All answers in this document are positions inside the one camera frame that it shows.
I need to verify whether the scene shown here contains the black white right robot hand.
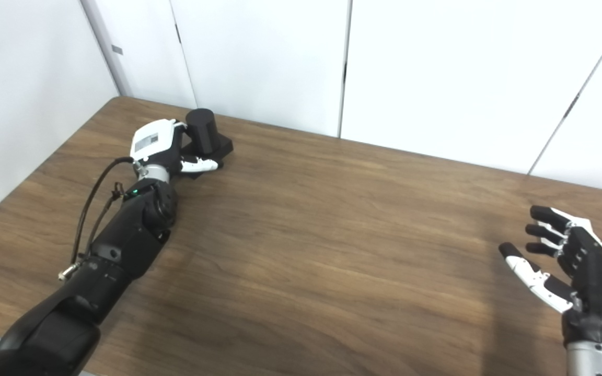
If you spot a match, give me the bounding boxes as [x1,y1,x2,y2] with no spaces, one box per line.
[499,205,602,356]

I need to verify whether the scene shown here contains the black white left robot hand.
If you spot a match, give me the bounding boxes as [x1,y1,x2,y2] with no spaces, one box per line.
[130,119,223,175]

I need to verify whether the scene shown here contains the black peg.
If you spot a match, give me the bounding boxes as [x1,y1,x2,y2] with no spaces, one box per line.
[178,108,234,181]

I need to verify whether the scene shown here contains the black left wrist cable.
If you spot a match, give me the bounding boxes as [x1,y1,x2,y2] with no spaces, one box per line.
[58,156,137,283]

